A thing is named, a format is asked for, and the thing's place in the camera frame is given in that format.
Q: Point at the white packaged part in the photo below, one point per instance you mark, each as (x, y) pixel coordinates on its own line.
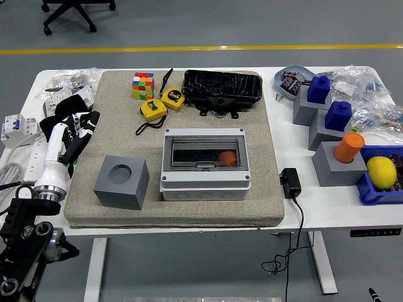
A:
(85, 96)

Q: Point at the black power adapter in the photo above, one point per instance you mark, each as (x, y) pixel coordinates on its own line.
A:
(291, 184)

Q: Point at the colourful puzzle cube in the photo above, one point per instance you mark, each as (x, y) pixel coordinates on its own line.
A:
(143, 86)

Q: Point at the grey-brown mat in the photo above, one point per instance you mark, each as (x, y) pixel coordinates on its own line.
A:
(189, 214)

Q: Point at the grey electrical box clear lid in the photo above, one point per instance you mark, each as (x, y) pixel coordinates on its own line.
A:
(204, 188)

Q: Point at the grey holder block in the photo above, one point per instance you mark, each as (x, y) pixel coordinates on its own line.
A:
(318, 138)
(330, 170)
(303, 113)

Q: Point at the blue storage bin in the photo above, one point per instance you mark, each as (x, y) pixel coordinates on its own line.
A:
(368, 192)

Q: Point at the black plastic case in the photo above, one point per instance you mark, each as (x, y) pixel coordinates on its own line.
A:
(220, 83)

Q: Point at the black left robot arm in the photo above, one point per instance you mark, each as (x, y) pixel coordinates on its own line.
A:
(19, 217)

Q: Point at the white wall socket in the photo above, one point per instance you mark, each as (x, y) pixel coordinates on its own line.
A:
(52, 103)

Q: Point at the white circuit breaker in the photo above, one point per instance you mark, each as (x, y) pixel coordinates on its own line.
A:
(15, 126)

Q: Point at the clear plastic parts bags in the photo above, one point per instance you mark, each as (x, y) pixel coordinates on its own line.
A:
(75, 77)

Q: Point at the yellow tape measure round label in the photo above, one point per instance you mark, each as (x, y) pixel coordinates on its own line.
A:
(172, 97)

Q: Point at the black table control panel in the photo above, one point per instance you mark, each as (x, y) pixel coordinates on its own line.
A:
(374, 233)

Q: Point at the dark wrapped packets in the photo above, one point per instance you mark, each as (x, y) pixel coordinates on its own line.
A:
(291, 83)

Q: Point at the black cloth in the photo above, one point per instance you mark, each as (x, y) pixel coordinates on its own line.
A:
(69, 105)

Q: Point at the black office chair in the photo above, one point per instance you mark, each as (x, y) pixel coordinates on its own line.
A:
(67, 9)

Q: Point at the white table leg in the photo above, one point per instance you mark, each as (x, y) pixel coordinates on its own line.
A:
(94, 267)
(324, 267)

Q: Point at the yellow lemon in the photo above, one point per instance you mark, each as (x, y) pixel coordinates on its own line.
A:
(381, 173)

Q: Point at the blue block with knob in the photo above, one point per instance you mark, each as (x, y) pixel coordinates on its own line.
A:
(338, 118)
(318, 89)

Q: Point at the orange cylinder battery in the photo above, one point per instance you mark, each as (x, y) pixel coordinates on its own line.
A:
(348, 148)
(227, 157)

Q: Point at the blue-grey dish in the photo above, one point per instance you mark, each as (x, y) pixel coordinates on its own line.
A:
(278, 86)

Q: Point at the grey block with round hole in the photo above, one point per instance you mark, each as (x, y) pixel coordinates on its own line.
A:
(126, 195)

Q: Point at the clear bags of components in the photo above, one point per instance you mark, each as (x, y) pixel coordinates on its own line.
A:
(368, 91)

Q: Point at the small metal screws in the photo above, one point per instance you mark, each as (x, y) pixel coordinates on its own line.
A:
(278, 97)

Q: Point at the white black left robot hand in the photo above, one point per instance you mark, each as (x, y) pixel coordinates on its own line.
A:
(55, 157)

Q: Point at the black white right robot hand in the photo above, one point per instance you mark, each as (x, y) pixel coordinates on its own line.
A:
(376, 295)

